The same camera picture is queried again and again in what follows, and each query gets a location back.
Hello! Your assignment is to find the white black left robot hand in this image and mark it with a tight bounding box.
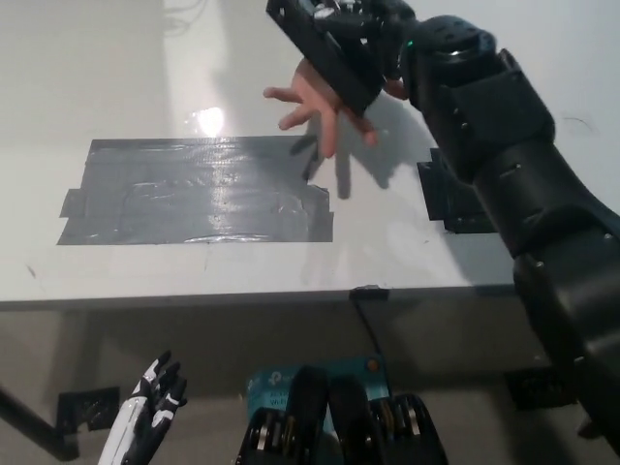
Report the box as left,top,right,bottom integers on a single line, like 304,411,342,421
96,350,189,465

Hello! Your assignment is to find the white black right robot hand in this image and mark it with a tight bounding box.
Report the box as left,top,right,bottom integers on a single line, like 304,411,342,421
312,0,419,82

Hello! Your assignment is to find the person's bare hand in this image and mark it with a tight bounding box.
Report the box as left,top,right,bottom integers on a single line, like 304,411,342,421
263,57,410,159

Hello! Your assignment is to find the black stapler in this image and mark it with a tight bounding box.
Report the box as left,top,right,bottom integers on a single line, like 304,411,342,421
264,0,385,118

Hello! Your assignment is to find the black tape spot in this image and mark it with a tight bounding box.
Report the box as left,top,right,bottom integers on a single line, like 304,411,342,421
416,147,501,234

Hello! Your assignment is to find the black table leg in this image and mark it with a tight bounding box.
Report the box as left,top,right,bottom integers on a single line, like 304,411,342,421
0,385,79,461

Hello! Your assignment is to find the teal router box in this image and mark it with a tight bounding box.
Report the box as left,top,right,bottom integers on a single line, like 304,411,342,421
245,356,392,432

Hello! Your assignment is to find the large grey duct tape patch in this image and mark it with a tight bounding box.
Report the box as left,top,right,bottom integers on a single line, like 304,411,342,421
55,136,335,247

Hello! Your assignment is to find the thin black cable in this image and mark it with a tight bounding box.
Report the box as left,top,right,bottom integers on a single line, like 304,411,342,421
353,297,385,362

